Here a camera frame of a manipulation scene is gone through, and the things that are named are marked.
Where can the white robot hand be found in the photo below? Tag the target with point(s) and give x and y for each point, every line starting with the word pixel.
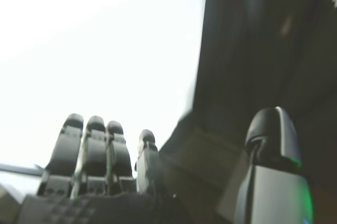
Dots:
pixel 92 208

